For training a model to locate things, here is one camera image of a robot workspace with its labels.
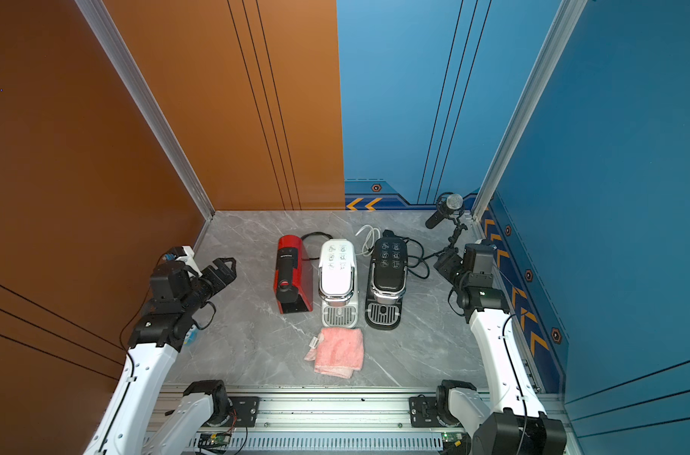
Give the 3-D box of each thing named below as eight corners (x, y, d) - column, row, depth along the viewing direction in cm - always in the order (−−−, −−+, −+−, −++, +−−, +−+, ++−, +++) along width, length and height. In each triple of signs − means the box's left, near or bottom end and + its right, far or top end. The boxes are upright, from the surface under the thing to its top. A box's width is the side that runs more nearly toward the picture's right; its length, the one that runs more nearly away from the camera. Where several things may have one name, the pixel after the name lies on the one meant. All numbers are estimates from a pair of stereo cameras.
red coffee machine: (281, 320, 92) (266, 290, 77) (290, 269, 105) (278, 234, 89) (311, 320, 92) (302, 290, 77) (316, 268, 105) (310, 234, 89)
